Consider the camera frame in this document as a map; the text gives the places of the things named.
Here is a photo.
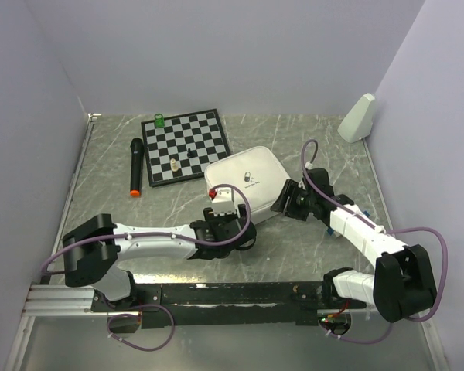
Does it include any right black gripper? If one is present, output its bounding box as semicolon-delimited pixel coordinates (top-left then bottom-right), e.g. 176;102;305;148
270;179;316;222

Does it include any white medicine kit case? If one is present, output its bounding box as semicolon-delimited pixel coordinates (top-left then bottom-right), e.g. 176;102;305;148
204;146;290;224

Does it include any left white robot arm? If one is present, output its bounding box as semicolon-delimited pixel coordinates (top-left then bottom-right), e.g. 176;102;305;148
62;205;257;311

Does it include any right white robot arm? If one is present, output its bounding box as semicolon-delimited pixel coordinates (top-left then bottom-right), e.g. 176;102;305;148
271;168;439;323

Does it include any blue wooden block toy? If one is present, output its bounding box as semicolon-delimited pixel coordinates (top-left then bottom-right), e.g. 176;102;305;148
327;210;370;237

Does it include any cream chess piece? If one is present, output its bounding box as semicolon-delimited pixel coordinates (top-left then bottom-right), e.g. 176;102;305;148
169;158;179;172

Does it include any black white chessboard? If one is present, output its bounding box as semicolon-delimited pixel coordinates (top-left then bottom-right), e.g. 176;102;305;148
141;109;231;187

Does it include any white wedge device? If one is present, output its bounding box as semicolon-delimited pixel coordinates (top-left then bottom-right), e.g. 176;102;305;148
337;93;377;143

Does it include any green toy padlock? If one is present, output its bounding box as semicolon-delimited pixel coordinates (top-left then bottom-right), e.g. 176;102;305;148
154;114;165;128

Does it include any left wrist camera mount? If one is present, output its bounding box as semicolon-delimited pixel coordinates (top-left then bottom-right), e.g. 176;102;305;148
208;187;237;216

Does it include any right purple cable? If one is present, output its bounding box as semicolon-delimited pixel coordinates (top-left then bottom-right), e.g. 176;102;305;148
301;139;449;345

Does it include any black wireless microphone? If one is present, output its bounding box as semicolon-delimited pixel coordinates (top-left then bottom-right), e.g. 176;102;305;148
129;138;144;197

